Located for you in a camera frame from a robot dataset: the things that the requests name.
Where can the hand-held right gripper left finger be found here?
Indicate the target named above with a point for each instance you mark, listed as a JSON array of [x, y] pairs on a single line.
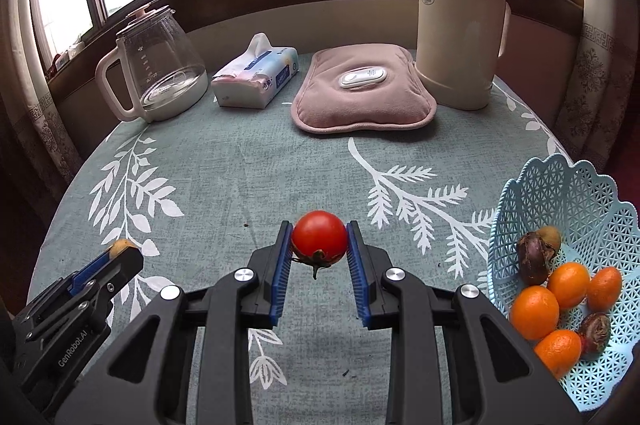
[[282, 275]]

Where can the small brown water chestnut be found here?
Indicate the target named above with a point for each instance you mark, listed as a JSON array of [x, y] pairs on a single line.
[[595, 330]]

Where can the large brown water chestnut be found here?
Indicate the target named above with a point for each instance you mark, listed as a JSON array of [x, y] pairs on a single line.
[[532, 262]]

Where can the light blue lattice basket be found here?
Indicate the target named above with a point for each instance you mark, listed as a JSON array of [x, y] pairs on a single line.
[[600, 215]]

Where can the oval orange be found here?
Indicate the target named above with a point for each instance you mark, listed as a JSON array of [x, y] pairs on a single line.
[[604, 289]]

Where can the small orange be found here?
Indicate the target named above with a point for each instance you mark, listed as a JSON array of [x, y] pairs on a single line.
[[568, 285], [534, 312]]

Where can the soft tissue pack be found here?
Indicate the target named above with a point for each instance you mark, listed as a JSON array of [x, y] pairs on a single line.
[[250, 85]]

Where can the patterned beige curtain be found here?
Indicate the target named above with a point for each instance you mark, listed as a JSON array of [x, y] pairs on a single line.
[[45, 140], [590, 80]]

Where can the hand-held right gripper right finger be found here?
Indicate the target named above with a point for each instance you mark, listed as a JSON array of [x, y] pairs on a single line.
[[357, 275]]

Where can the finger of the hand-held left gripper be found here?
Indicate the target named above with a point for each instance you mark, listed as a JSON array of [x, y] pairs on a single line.
[[122, 270], [92, 271]]

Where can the cream thermos flask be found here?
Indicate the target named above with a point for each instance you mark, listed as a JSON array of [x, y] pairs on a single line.
[[455, 30]]

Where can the pink electric hot water bag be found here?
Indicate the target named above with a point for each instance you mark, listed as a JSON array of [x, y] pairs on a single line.
[[360, 110]]

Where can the tan longan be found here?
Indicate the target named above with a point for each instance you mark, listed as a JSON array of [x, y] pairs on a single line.
[[551, 235], [122, 248]]

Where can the grey-green leaf print tablecloth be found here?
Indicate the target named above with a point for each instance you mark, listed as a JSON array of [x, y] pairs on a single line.
[[225, 185]]

